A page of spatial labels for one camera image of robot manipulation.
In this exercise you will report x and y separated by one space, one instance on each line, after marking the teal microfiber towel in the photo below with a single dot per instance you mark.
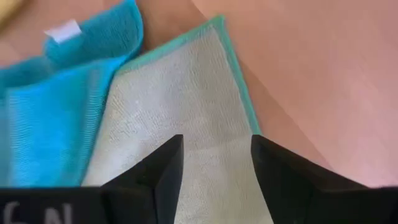
56 124

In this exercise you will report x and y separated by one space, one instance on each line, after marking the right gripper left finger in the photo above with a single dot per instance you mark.
149 193

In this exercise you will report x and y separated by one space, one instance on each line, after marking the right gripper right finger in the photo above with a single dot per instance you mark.
298 193

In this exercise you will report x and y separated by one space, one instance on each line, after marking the pale green teal-hemmed towel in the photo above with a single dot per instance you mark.
186 93

